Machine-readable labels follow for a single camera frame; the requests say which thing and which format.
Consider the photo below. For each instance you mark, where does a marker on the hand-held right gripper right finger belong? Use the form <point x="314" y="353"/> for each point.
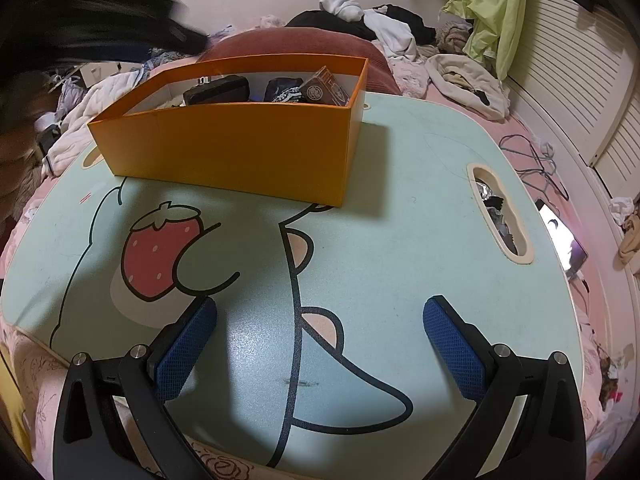
<point x="452" y="355"/>

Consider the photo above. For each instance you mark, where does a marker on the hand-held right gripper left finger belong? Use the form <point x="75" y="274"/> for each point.
<point x="185" y="355"/>

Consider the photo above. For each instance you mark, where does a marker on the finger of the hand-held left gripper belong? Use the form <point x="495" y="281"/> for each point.
<point x="165" y="27"/>

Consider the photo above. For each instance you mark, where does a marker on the orange cardboard box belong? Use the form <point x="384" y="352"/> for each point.
<point x="225" y="150"/>

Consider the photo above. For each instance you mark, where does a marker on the mint cartoon print desktop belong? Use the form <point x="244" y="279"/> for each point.
<point x="375" y="240"/>

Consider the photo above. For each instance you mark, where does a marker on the black zip case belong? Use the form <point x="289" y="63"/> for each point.
<point x="217" y="89"/>

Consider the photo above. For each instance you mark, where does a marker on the white fluffy blanket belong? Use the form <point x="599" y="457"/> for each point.
<point x="95" y="105"/>

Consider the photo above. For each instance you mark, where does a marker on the red cushion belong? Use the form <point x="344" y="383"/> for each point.
<point x="280" y="42"/>

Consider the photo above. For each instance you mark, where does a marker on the dark patterned pouch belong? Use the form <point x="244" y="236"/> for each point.
<point x="282" y="89"/>

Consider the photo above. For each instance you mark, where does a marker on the black garment pile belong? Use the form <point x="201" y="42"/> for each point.
<point x="325" y="20"/>

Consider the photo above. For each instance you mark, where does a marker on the smartphone with lit screen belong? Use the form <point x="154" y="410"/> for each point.
<point x="562" y="235"/>

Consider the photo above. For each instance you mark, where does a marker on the brown patterned card box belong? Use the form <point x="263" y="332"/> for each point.
<point x="322" y="87"/>

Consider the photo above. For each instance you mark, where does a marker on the beige crumpled cloth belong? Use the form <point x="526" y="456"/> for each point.
<point x="631" y="242"/>

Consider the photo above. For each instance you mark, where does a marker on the white garment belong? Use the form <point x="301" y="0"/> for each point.
<point x="385" y="27"/>

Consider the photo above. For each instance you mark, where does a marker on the beige crumpled blanket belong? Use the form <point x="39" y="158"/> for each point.
<point x="460" y="80"/>

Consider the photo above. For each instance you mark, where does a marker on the white louvred closet door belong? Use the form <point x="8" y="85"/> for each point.
<point x="575" y="70"/>

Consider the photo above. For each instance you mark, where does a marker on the green hanging garment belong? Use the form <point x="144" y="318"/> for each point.
<point x="492" y="5"/>

